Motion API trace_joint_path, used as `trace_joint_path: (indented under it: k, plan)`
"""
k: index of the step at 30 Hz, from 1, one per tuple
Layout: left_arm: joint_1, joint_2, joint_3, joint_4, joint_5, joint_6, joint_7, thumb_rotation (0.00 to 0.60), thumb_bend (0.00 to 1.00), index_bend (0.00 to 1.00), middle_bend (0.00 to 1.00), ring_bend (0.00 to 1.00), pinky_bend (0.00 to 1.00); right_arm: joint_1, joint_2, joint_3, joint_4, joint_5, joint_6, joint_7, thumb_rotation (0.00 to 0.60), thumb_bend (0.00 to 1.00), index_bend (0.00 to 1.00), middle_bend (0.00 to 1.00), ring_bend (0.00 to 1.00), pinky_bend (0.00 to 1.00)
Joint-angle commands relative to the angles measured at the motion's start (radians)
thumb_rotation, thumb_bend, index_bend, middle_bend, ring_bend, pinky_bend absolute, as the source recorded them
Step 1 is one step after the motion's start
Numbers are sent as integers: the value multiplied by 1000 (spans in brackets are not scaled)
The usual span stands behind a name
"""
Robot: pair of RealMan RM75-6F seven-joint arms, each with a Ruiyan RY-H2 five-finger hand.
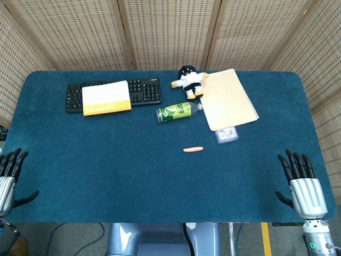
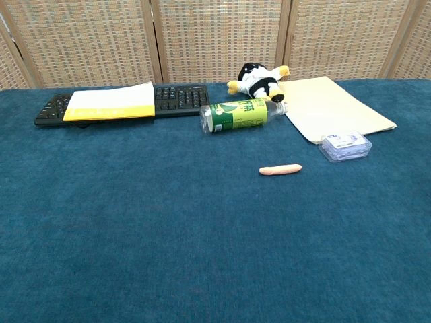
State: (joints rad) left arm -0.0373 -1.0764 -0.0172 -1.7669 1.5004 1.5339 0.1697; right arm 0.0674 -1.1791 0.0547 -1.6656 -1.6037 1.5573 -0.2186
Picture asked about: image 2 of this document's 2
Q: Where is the woven bamboo folding screen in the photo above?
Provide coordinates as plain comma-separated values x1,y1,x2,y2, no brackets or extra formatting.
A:
0,0,431,90

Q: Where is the clear plastic card box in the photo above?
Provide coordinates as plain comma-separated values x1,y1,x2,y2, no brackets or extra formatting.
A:
318,131,373,164

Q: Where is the blue table cloth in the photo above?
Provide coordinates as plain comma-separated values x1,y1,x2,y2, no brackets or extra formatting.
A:
0,79,431,323

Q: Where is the black white penguin plush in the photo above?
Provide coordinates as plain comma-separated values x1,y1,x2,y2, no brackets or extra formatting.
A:
226,62,290,103

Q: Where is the green tea plastic bottle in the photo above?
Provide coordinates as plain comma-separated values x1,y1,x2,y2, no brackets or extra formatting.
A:
199,100,290,135

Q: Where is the beige manila folder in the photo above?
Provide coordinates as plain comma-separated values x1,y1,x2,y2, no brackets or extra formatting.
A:
281,75,398,146

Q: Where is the white and yellow notepad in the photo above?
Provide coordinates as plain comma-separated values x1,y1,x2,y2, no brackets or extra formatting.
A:
63,81,156,122

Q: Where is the pink sausage stick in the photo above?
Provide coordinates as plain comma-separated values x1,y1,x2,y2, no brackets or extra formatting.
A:
258,164,303,177

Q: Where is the black computer keyboard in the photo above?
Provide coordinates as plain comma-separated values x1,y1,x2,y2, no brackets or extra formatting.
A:
34,83,211,128

